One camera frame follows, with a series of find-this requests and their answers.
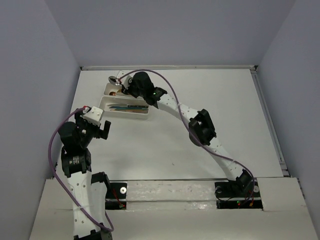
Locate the steel knife dark marbled handle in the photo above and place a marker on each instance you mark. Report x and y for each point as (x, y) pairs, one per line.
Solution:
(114, 106)

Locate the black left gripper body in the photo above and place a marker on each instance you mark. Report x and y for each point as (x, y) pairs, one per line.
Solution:
(87, 129)

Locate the silver spoon teal handle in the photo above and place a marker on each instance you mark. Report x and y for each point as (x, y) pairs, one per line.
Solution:
(114, 81)

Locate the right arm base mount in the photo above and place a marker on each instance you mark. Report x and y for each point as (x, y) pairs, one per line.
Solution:
(226, 198)

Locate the teal plastic knife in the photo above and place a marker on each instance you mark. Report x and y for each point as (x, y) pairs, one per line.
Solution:
(137, 109)

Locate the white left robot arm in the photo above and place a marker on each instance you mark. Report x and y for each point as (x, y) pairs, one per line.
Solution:
(89, 189)

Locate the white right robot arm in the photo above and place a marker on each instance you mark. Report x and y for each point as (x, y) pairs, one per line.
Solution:
(198, 123)

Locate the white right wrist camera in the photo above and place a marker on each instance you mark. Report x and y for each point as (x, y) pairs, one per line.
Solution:
(123, 79)

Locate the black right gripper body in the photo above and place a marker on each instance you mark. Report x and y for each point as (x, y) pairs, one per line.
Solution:
(133, 89)

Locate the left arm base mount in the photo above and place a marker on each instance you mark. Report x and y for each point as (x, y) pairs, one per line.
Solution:
(116, 196)

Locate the white near tray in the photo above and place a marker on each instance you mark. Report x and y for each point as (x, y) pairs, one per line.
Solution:
(106, 100)

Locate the copper spoon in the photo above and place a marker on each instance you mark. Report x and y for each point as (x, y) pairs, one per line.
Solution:
(113, 93)

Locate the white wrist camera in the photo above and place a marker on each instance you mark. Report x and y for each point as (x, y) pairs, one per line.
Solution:
(123, 79)
(93, 115)

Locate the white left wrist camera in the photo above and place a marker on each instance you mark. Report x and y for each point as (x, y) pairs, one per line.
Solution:
(93, 115)

